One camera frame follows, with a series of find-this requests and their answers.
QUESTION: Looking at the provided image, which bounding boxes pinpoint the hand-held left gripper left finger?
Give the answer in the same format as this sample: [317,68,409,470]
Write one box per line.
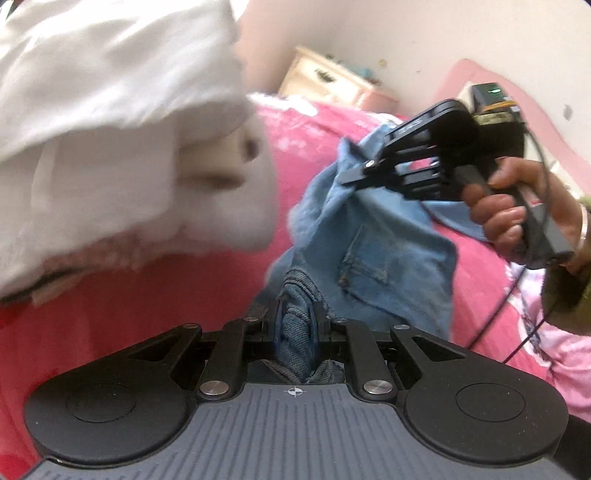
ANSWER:
[127,298,284,401]

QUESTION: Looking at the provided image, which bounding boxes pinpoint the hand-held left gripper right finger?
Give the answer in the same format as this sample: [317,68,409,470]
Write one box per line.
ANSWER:
[308,302,468,401]

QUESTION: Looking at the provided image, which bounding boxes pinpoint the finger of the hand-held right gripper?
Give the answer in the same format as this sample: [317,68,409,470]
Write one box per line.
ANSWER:
[338,157,407,192]

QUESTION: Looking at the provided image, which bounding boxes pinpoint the light blue denim jeans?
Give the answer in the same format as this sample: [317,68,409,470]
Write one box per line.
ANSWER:
[268,122,490,386]

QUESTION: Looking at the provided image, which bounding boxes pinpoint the person's right hand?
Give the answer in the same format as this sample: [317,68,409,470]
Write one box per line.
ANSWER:
[462,157,591,273]

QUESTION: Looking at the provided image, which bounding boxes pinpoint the pink bed headboard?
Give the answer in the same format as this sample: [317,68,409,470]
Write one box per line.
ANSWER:
[429,58,591,199]

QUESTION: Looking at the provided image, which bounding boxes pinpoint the cream and pink bedside cabinet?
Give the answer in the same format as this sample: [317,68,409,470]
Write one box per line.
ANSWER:
[277,45,400,114]

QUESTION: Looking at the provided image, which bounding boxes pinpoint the silver bangle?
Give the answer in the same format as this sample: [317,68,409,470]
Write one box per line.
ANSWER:
[577,205,591,257]

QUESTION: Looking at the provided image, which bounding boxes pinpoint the pink floral fleece blanket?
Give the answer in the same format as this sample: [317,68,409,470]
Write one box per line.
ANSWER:
[0,92,591,480]

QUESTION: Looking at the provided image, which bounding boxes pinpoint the pink and white quilt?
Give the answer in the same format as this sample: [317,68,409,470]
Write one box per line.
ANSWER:
[505,263,591,411]

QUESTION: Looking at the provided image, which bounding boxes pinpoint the cream white cloth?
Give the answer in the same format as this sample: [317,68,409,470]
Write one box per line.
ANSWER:
[0,0,280,308]

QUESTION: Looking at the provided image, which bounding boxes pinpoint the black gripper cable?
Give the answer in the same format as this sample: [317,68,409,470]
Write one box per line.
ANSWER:
[464,122,559,365]

